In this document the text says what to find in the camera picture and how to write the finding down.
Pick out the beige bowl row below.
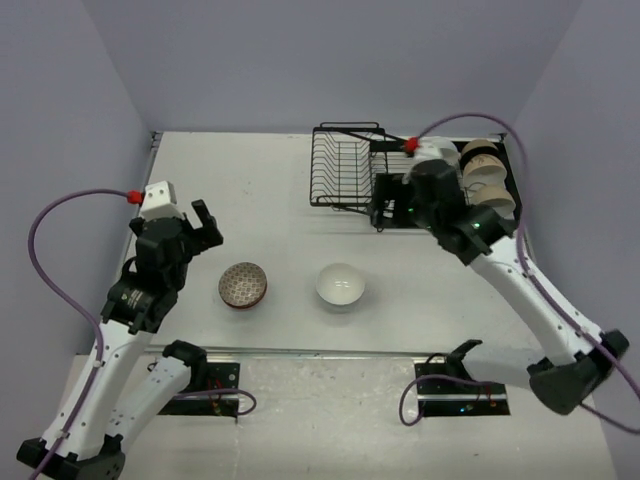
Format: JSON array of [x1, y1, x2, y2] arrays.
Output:
[[462, 154, 507, 188], [461, 139, 498, 156], [471, 185, 516, 217]]

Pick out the beige bowl front row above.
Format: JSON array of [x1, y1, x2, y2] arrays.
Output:
[[471, 185, 516, 217]]

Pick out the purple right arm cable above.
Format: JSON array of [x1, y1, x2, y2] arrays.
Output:
[[397, 112, 640, 434]]

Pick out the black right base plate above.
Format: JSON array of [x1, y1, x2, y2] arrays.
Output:
[[416, 379, 511, 417]]

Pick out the beige bowl middle row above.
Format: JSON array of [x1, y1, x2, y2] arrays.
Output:
[[462, 154, 507, 188]]

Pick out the brown patterned ceramic bowl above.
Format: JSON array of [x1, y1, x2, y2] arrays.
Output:
[[218, 262, 268, 310]]

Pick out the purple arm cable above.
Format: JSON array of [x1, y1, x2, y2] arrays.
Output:
[[397, 112, 640, 434], [19, 188, 257, 480]]

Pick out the light blue bowl front row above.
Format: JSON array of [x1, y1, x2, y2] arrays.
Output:
[[315, 262, 367, 311]]

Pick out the beige bowl back row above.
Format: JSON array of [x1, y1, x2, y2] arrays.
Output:
[[461, 139, 498, 156]]

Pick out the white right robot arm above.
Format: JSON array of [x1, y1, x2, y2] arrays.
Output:
[[369, 159, 629, 415]]

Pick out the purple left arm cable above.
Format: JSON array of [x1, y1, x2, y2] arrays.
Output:
[[19, 188, 257, 480]]

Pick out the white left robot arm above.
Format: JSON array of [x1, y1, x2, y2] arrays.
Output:
[[17, 194, 223, 479]]

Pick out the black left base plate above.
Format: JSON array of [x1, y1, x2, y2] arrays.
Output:
[[159, 362, 240, 418]]

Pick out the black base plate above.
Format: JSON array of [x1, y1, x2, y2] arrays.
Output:
[[159, 362, 240, 418], [416, 379, 511, 417]]

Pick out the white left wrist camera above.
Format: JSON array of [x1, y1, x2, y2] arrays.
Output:
[[139, 181, 181, 221]]

